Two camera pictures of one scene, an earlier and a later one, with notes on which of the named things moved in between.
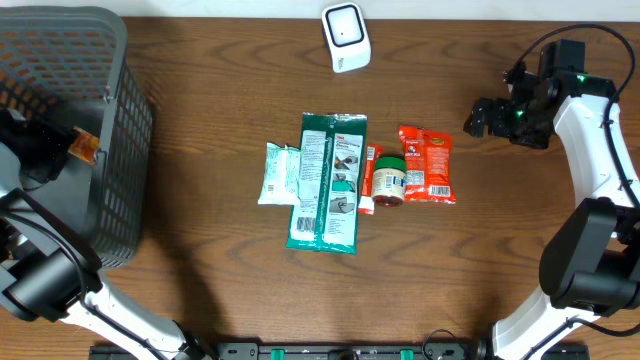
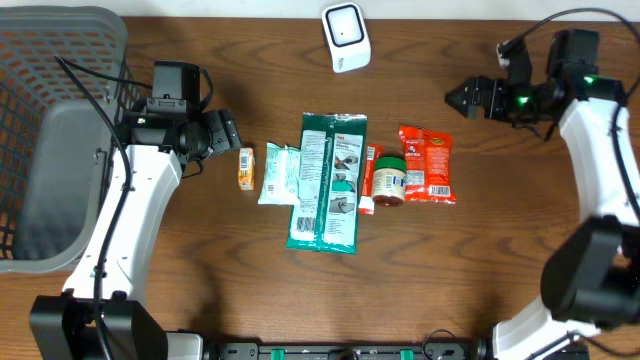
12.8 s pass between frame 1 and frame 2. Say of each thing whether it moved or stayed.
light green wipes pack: stayed
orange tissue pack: moved
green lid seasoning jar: stayed
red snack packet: stayed
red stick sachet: stayed
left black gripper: moved
